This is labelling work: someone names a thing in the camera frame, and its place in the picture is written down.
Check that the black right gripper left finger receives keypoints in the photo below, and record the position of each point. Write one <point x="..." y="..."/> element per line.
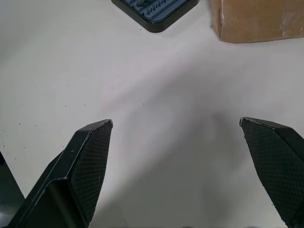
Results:
<point x="71" y="180"/>

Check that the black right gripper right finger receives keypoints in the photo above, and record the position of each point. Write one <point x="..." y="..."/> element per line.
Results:
<point x="273" y="164"/>

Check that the dark ridged plastic tray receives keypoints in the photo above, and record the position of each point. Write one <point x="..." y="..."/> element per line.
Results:
<point x="155" y="12"/>

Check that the brown cardboard box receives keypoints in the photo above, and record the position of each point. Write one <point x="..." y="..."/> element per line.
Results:
<point x="256" y="19"/>

